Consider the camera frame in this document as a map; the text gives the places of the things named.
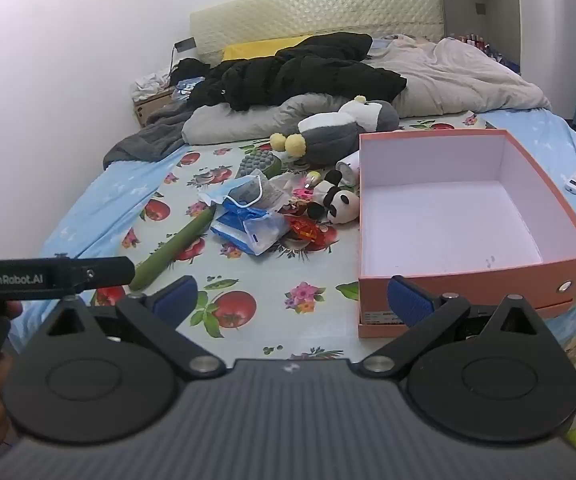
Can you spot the blue white plastic bag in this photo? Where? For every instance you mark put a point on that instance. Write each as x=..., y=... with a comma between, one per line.
x=248, y=230

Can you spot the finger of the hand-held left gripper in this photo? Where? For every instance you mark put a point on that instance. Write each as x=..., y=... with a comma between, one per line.
x=105, y=272

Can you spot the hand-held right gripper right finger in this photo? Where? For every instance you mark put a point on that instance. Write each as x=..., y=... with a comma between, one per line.
x=408, y=305

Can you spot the blue white packet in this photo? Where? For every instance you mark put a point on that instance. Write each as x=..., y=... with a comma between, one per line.
x=190, y=86

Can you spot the red snack packet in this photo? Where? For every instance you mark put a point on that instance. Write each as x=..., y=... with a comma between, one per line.
x=305, y=230

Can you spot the light blue bed sheet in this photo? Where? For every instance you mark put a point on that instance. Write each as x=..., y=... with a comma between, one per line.
x=558, y=145

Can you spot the black jacket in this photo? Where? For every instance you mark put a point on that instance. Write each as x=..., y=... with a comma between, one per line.
x=293, y=80

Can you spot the grey penguin plush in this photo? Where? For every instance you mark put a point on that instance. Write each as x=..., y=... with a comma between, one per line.
x=328, y=135

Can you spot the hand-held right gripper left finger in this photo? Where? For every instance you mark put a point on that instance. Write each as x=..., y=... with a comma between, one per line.
x=175, y=300

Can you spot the green massage hammer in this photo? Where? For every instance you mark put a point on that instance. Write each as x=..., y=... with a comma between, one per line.
x=168, y=255

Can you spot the beige duvet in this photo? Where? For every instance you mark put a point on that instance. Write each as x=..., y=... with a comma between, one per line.
x=458, y=80

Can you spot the blue face mask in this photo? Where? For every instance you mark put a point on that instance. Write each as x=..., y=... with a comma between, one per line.
x=213, y=195

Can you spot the yellow pillow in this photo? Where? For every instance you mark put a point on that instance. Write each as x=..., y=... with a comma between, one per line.
x=253, y=49

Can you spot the black wall charger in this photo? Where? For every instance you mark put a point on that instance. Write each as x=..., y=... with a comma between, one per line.
x=184, y=45

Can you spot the dark grey blanket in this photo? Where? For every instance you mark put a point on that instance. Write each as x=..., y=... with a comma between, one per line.
x=143, y=142

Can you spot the brown cardboard box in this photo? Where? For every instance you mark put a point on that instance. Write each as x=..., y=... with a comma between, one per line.
x=150, y=106

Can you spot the fruit printed mat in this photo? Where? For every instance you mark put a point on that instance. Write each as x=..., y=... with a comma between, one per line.
x=268, y=280

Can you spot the cream quilted headboard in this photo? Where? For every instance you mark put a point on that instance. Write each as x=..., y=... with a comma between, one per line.
x=318, y=10

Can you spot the panda plush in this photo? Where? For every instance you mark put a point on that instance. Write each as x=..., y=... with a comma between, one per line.
x=340, y=205

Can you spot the white can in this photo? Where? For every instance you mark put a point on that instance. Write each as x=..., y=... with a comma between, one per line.
x=348, y=165

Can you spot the grey pillow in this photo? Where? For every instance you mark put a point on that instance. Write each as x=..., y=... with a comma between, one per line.
x=238, y=122

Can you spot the orange cardboard box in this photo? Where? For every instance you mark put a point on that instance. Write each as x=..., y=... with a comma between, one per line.
x=468, y=280

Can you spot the white crumpled cloth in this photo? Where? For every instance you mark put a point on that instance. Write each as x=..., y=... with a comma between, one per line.
x=150, y=82

